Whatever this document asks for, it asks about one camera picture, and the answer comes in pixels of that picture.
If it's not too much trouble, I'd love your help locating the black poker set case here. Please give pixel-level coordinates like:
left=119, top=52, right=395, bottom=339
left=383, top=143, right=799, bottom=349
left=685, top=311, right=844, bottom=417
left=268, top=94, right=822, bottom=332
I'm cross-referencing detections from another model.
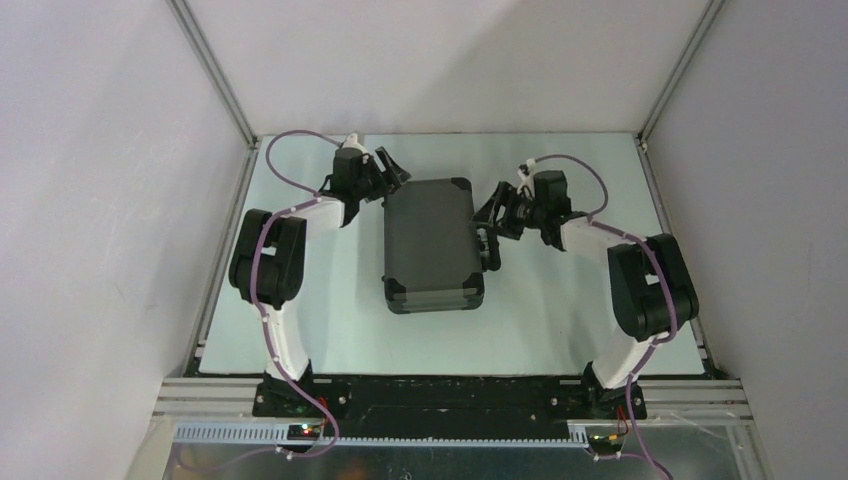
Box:
left=382, top=177, right=501, bottom=315

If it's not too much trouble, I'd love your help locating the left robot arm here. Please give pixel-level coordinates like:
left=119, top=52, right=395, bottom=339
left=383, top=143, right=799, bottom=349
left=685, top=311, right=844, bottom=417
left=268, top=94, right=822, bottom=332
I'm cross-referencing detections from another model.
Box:
left=228, top=146, right=411, bottom=397

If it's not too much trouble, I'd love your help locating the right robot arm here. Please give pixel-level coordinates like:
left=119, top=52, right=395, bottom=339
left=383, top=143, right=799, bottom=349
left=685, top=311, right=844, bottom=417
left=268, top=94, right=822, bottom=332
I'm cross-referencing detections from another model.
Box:
left=471, top=170, right=699, bottom=391

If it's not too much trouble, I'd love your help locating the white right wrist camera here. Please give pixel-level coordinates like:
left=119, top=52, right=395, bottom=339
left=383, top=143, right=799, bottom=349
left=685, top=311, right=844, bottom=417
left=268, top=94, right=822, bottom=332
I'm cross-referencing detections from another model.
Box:
left=517, top=158, right=536, bottom=199

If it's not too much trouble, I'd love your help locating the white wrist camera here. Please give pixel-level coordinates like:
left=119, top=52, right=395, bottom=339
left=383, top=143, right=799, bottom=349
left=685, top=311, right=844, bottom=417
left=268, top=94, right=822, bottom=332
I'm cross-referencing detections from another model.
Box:
left=341, top=132, right=368, bottom=154
left=517, top=158, right=536, bottom=199

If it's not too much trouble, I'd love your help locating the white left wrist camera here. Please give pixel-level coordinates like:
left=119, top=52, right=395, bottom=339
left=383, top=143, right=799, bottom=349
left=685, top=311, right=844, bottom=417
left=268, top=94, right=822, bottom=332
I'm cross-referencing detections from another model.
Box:
left=341, top=132, right=368, bottom=154

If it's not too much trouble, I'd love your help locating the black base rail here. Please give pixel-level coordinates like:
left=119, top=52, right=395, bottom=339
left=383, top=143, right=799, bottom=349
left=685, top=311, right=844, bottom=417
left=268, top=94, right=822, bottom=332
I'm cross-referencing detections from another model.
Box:
left=252, top=371, right=647, bottom=441

